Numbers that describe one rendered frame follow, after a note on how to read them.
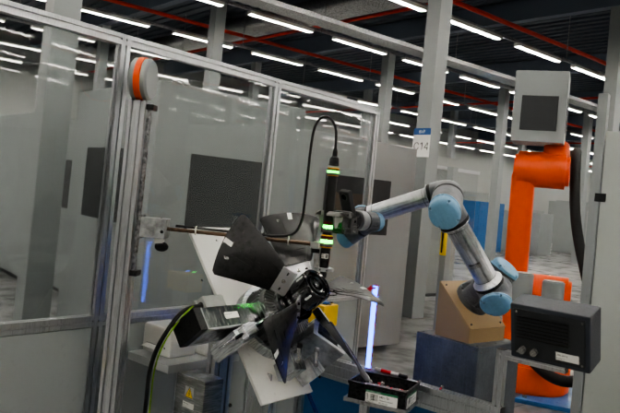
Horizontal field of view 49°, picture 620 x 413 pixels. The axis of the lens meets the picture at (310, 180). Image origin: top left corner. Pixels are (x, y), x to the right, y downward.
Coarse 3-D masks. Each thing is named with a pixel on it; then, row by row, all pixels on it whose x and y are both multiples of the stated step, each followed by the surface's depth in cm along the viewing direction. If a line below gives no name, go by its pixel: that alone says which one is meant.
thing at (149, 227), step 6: (138, 216) 241; (144, 216) 243; (138, 222) 241; (144, 222) 240; (150, 222) 239; (156, 222) 239; (162, 222) 239; (168, 222) 243; (138, 228) 241; (144, 228) 239; (150, 228) 239; (156, 228) 239; (162, 228) 239; (138, 234) 241; (144, 234) 239; (150, 234) 239; (156, 234) 239; (162, 234) 239; (168, 234) 244
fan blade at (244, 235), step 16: (240, 224) 221; (240, 240) 220; (256, 240) 223; (240, 256) 219; (256, 256) 221; (272, 256) 224; (224, 272) 215; (240, 272) 219; (256, 272) 222; (272, 272) 224
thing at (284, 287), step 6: (282, 270) 226; (288, 270) 227; (282, 276) 226; (288, 276) 227; (294, 276) 228; (276, 282) 226; (288, 282) 227; (270, 288) 225; (276, 288) 226; (282, 288) 227; (288, 288) 227; (282, 294) 227
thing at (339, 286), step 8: (336, 280) 257; (344, 280) 258; (352, 280) 260; (336, 288) 245; (344, 288) 247; (352, 288) 250; (360, 288) 254; (352, 296) 240; (360, 296) 243; (368, 296) 248
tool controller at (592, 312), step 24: (528, 312) 220; (552, 312) 215; (576, 312) 213; (600, 312) 215; (528, 336) 222; (552, 336) 216; (576, 336) 211; (600, 336) 217; (552, 360) 218; (576, 360) 213
